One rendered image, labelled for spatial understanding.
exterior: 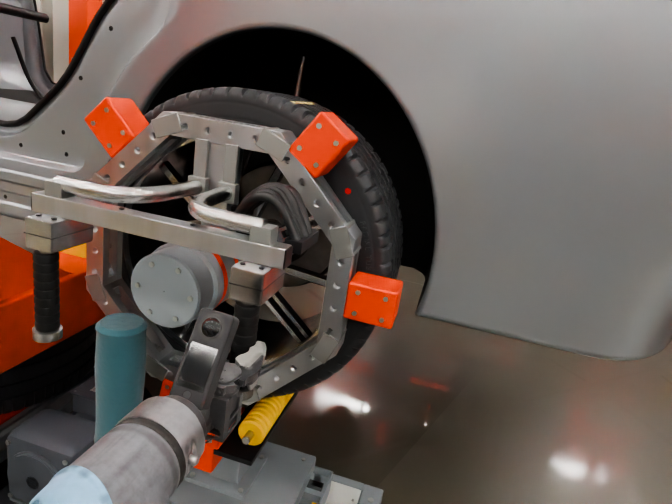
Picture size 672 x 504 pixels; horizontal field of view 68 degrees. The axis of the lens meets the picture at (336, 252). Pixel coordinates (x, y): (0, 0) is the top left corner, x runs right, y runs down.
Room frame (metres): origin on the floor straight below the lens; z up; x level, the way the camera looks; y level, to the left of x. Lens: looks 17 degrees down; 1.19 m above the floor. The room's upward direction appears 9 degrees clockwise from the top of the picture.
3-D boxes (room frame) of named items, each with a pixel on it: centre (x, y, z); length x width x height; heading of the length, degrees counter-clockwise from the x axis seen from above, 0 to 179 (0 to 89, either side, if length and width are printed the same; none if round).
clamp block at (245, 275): (0.68, 0.11, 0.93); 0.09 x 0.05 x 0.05; 168
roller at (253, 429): (0.99, 0.09, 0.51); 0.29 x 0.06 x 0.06; 168
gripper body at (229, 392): (0.53, 0.14, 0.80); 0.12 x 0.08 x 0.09; 168
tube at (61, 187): (0.82, 0.35, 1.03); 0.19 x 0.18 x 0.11; 168
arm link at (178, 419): (0.45, 0.15, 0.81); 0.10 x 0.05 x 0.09; 78
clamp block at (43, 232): (0.75, 0.44, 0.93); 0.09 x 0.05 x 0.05; 168
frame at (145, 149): (0.92, 0.23, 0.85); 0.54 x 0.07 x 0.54; 78
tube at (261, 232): (0.78, 0.16, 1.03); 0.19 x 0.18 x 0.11; 168
